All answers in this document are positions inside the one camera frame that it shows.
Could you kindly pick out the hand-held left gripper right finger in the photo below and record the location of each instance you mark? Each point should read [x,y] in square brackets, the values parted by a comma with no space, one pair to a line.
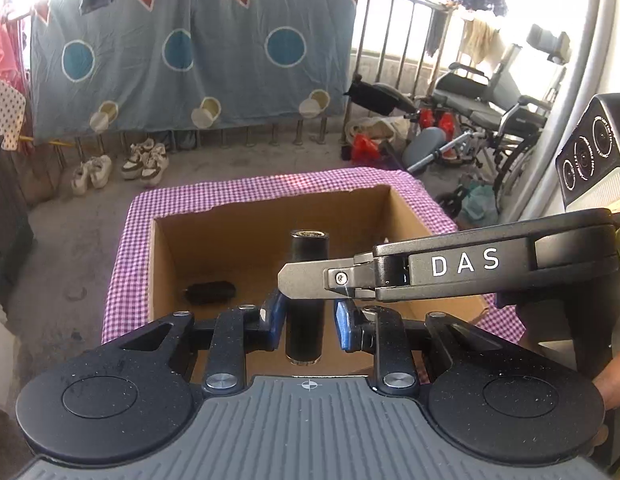
[346,327]

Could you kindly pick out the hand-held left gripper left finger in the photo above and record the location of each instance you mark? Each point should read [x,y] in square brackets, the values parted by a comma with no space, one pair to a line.
[276,322]

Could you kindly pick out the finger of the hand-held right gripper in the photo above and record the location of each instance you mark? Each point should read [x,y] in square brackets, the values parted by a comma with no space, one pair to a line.
[310,277]

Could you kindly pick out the black cylinder bottle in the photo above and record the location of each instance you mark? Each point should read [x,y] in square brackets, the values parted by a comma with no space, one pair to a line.
[305,332]

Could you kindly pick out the cardboard box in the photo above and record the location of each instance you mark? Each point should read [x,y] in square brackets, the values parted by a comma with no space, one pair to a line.
[230,240]

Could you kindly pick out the person's right forearm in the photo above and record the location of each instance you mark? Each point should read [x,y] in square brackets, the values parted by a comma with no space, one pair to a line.
[614,385]

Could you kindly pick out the small black object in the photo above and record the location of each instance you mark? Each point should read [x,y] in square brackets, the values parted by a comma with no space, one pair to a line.
[210,292]

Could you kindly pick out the green plastic bag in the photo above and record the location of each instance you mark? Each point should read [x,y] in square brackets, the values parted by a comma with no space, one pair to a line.
[479,202]

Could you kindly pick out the red plastic bag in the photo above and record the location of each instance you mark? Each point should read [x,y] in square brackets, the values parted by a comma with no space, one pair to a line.
[362,147]

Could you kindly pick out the purple checked tablecloth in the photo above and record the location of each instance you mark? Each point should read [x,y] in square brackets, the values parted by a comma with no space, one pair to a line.
[132,260]

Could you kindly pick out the kids tricycle grey seat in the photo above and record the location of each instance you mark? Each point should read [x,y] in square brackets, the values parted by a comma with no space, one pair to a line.
[429,142]

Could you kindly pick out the beige bag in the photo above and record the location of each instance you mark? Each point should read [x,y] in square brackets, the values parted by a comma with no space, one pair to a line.
[374,127]

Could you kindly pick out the wheelchair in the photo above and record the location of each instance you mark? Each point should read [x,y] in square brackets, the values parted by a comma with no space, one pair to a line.
[469,105]

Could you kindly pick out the white brown sneaker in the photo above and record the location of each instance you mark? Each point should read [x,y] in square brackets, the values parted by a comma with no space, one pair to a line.
[156,167]
[136,157]

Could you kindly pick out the black padded seat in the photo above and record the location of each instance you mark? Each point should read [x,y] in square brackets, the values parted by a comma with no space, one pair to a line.
[377,95]

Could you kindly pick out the blue blanket with shapes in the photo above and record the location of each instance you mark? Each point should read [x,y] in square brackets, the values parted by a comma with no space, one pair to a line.
[230,75]

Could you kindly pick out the beige hanging towel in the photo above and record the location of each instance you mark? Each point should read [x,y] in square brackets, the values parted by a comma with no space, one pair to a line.
[479,37]

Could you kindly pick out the dark cloth on railing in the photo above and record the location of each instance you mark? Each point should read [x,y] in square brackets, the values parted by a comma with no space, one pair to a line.
[435,32]

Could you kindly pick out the metal balcony railing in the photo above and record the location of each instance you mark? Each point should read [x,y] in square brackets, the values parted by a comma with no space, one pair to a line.
[389,35]

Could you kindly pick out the dark cabinet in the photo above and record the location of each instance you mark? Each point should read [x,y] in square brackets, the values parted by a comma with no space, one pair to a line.
[7,220]

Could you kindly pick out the yellow pole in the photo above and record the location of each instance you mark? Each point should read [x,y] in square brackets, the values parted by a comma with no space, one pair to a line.
[50,142]

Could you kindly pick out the white polka dot cloth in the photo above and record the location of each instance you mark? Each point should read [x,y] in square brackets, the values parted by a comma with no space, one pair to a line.
[5,110]

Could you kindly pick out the pink hanging clothes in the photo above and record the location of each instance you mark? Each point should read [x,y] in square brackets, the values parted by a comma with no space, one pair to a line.
[5,45]

